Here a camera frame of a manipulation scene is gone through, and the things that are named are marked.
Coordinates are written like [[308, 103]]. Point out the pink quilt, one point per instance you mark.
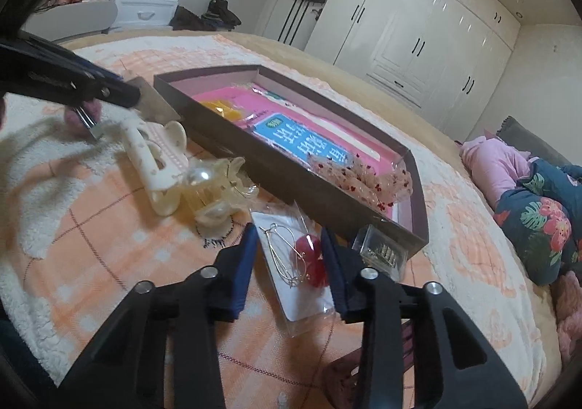
[[495, 168]]

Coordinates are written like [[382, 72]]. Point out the tan bed sheet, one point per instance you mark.
[[386, 95]]

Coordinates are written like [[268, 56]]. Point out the silver metal hair clip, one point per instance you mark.
[[86, 120]]

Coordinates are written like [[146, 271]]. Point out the earring card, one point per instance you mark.
[[291, 300]]

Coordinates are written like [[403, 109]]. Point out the cream hair claw clip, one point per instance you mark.
[[145, 163]]

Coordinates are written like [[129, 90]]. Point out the grey pillow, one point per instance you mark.
[[523, 138]]

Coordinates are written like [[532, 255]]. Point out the brown cardboard box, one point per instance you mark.
[[282, 191]]

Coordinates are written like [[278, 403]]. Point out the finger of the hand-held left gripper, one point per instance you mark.
[[107, 74], [113, 93]]

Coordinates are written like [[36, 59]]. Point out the black cloth heap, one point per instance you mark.
[[188, 20]]

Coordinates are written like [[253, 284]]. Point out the grey padded chair back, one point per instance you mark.
[[72, 18]]

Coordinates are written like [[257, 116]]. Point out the translucent yellow hair claw clip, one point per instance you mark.
[[200, 177]]

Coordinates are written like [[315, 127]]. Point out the floral dark blue quilt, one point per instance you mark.
[[536, 218]]

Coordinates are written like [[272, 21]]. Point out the pink plush cloth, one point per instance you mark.
[[568, 318]]

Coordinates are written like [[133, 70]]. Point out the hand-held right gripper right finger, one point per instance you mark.
[[337, 272]]

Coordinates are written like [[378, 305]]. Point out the white wardrobe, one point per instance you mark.
[[409, 27]]

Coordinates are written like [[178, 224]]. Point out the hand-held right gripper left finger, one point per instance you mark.
[[241, 263]]

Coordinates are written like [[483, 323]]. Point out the small clear plastic box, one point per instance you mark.
[[379, 250]]

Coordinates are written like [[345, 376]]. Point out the dark folded clothes pile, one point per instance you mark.
[[223, 11]]

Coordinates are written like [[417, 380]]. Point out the yellow hair accessory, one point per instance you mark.
[[223, 110]]

